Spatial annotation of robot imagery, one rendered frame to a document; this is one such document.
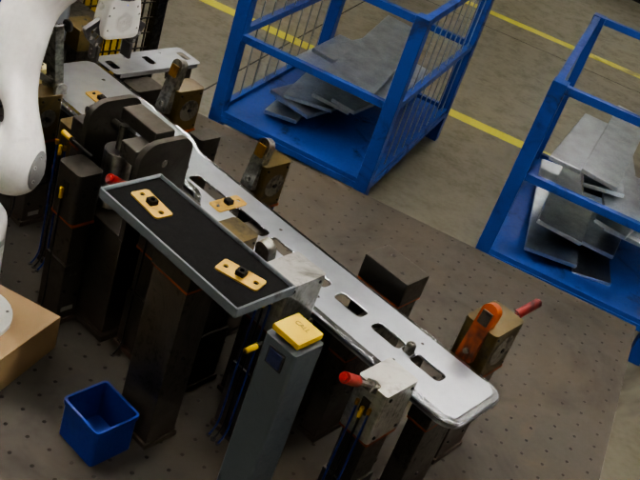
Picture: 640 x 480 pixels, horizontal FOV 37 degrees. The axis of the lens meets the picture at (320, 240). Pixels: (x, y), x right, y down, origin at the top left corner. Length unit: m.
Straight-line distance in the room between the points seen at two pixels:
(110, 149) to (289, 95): 2.48
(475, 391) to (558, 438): 0.55
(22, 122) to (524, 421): 1.32
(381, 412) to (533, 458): 0.67
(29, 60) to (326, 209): 1.27
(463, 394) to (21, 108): 0.94
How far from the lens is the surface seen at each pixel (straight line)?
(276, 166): 2.19
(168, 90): 2.40
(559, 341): 2.66
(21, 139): 1.72
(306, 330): 1.53
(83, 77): 2.46
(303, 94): 4.42
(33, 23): 1.74
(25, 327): 1.98
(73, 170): 1.92
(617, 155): 4.30
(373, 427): 1.67
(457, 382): 1.83
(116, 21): 2.24
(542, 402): 2.42
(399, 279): 1.98
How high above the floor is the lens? 2.08
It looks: 32 degrees down
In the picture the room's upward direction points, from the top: 20 degrees clockwise
